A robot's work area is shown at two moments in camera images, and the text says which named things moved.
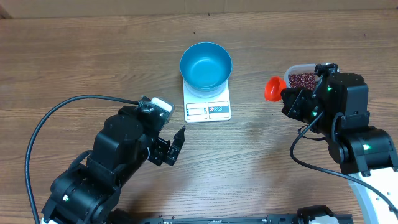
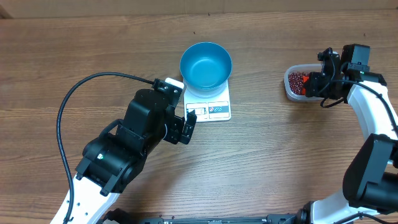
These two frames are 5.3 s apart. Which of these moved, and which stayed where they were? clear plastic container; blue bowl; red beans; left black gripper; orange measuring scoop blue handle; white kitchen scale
Moved: orange measuring scoop blue handle; left black gripper
Stayed: clear plastic container; white kitchen scale; blue bowl; red beans
